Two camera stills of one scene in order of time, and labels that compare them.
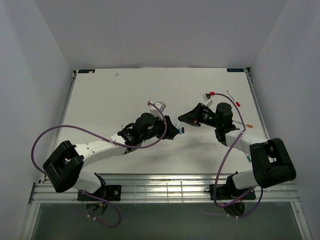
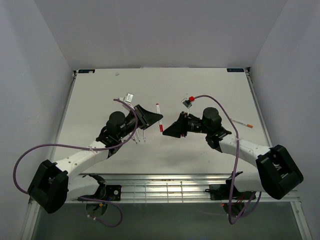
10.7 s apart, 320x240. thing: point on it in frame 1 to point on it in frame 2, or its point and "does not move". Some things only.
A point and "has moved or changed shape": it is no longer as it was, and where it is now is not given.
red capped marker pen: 237,103 has moved or changed shape
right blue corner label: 235,70 does not move
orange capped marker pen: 248,125 does not move
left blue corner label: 86,71 does not move
